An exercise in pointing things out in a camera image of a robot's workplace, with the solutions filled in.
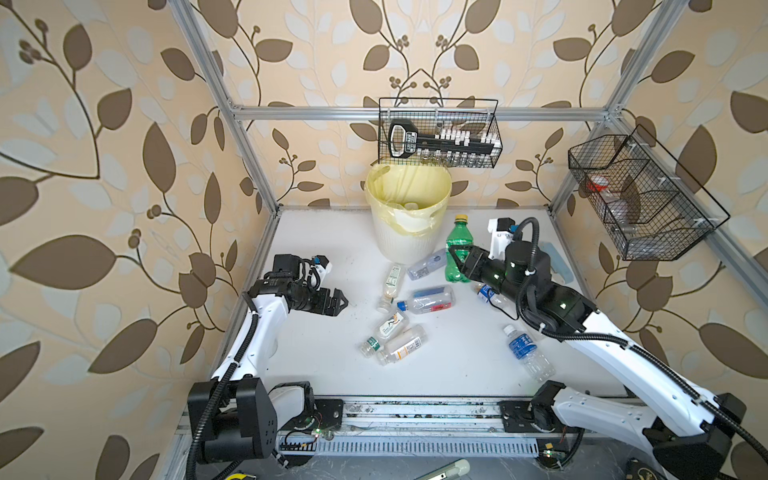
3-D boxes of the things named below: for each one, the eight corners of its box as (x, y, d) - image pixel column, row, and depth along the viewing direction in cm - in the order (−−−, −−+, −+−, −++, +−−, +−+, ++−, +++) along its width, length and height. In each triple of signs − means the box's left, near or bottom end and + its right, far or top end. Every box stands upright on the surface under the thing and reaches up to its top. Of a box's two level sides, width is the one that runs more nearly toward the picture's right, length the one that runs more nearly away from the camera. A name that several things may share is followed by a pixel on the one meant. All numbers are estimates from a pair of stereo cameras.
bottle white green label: (365, 360, 84) (364, 354, 80) (356, 347, 87) (354, 340, 83) (409, 325, 91) (410, 318, 87) (399, 314, 93) (399, 306, 89)
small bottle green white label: (378, 311, 94) (377, 303, 90) (388, 271, 104) (387, 262, 100) (396, 315, 93) (396, 307, 89) (404, 273, 103) (405, 264, 99)
